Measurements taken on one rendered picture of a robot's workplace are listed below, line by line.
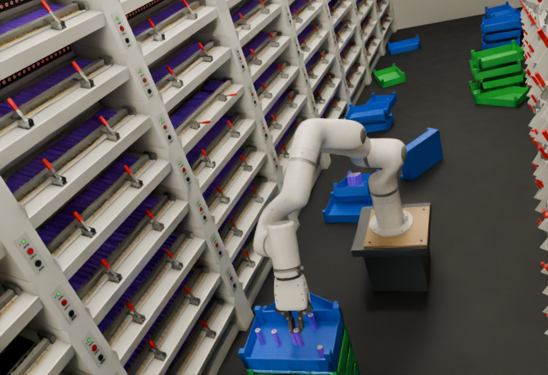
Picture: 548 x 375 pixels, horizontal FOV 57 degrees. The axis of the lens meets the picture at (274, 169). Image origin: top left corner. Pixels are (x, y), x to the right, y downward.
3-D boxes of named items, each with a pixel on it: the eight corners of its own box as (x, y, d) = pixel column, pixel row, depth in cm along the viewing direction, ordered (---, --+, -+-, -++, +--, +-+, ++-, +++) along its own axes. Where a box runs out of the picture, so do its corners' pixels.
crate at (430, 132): (443, 158, 310) (432, 155, 317) (439, 129, 301) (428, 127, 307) (410, 182, 298) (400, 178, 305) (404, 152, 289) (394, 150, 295)
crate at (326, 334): (344, 320, 168) (338, 303, 165) (335, 372, 152) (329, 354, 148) (262, 321, 179) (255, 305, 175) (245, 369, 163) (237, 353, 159)
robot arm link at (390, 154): (375, 180, 222) (364, 133, 211) (417, 182, 211) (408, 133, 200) (365, 196, 213) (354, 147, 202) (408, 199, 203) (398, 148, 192)
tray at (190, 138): (244, 93, 247) (243, 75, 241) (183, 157, 200) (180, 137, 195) (206, 86, 252) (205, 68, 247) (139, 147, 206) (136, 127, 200)
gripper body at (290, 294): (307, 267, 153) (313, 303, 153) (276, 269, 156) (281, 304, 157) (300, 275, 146) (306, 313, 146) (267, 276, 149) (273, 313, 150)
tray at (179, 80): (231, 56, 238) (229, 28, 230) (165, 115, 191) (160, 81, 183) (192, 50, 244) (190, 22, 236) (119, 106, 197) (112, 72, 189)
